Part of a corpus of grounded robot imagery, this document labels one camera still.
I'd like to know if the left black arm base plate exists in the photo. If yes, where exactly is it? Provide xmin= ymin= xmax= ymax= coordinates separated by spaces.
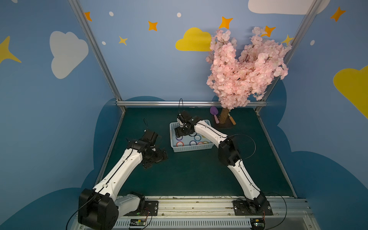
xmin=125 ymin=200 xmax=159 ymax=216

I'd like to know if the left green circuit board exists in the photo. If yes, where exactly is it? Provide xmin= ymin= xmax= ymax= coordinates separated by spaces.
xmin=129 ymin=219 xmax=147 ymax=228

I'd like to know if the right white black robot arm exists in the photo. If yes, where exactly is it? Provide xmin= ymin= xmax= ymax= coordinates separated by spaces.
xmin=174 ymin=111 xmax=268 ymax=214

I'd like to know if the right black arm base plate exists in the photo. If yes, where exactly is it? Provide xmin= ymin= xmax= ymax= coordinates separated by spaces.
xmin=232 ymin=199 xmax=273 ymax=216

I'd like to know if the blue tape roll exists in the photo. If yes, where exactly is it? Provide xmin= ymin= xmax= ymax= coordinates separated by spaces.
xmin=194 ymin=135 xmax=202 ymax=141

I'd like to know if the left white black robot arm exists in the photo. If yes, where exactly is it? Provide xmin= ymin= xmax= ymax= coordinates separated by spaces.
xmin=77 ymin=129 xmax=168 ymax=230

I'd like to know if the wooden handle toy tool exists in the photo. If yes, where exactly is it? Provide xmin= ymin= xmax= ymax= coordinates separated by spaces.
xmin=228 ymin=114 xmax=236 ymax=125

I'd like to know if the dark tree base plate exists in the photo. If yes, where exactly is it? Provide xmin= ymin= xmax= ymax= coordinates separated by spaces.
xmin=214 ymin=117 xmax=234 ymax=129

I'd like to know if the light blue plastic storage basket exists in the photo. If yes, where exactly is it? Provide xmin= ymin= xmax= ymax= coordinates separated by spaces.
xmin=169 ymin=122 xmax=214 ymax=152

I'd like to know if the aluminium rail front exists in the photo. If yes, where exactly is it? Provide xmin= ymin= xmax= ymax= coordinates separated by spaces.
xmin=70 ymin=196 xmax=321 ymax=230

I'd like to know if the purple pink toy shovel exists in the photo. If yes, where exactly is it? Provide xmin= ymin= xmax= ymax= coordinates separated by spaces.
xmin=210 ymin=106 xmax=219 ymax=124

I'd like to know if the pink cherry blossom tree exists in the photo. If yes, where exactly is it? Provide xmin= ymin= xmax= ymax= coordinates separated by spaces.
xmin=206 ymin=27 xmax=292 ymax=110

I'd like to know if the green circuit board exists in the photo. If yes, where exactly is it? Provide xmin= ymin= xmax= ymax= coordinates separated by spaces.
xmin=250 ymin=218 xmax=265 ymax=230
xmin=129 ymin=219 xmax=147 ymax=228

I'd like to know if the right green circuit board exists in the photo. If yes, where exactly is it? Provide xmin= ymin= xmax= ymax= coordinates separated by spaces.
xmin=250 ymin=218 xmax=265 ymax=230

